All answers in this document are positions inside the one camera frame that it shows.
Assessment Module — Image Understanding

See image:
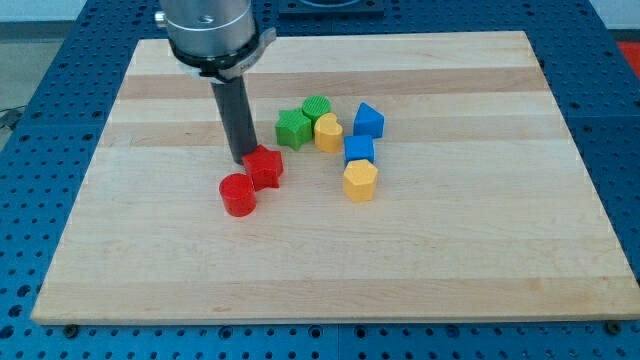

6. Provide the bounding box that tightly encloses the yellow heart block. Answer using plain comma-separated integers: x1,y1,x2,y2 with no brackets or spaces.
314,113,344,153

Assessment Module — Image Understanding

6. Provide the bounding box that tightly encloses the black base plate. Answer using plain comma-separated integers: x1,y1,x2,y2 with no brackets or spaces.
278,0,385,17

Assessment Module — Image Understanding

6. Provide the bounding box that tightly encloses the blue triangle block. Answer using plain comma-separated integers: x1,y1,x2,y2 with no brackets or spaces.
353,103,385,139

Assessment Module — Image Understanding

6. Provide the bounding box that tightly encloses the green cylinder block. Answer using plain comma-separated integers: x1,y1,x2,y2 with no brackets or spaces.
301,95,331,125

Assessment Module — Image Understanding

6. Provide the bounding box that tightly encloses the wooden board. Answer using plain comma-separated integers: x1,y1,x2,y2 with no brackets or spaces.
32,31,639,325

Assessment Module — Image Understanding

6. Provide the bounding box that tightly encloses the yellow hexagon block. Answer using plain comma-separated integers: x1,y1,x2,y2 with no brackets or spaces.
343,159,378,202

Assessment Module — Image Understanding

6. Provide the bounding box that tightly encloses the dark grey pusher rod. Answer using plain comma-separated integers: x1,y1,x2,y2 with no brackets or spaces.
211,77,258,164

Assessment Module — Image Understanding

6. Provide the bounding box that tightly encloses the red cylinder block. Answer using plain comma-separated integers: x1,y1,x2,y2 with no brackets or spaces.
219,173,257,217

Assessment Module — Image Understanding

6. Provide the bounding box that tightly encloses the blue cube block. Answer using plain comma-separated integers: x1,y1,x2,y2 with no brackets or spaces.
344,135,375,165

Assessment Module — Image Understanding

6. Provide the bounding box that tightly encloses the green star block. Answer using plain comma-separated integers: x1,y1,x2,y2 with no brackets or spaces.
275,108,312,151

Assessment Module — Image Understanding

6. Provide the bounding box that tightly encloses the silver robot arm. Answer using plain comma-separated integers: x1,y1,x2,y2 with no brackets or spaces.
154,0,277,164

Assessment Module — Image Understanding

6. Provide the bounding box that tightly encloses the red star block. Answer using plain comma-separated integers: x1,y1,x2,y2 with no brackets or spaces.
242,145,284,191

